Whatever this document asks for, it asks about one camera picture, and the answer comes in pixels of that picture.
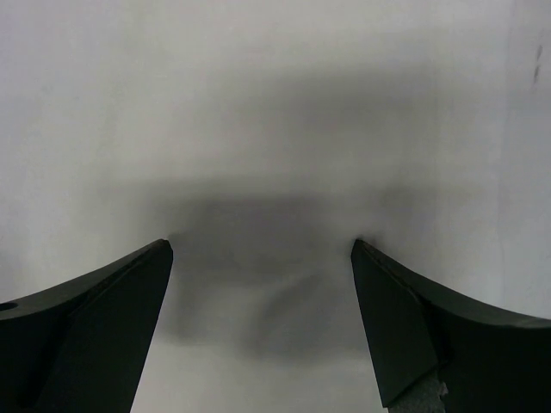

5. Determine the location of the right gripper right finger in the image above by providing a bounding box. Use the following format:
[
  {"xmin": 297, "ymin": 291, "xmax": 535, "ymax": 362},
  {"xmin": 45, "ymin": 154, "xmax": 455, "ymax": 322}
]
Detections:
[{"xmin": 351, "ymin": 239, "xmax": 550, "ymax": 412}]

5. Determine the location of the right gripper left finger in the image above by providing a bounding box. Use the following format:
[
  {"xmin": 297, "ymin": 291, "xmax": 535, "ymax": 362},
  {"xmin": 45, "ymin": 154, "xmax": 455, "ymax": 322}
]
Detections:
[{"xmin": 1, "ymin": 239, "xmax": 173, "ymax": 412}]

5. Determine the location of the white cartoon print t-shirt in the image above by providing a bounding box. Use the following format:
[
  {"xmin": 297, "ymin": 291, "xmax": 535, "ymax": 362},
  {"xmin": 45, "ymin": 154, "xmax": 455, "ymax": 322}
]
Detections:
[{"xmin": 1, "ymin": 1, "xmax": 550, "ymax": 412}]

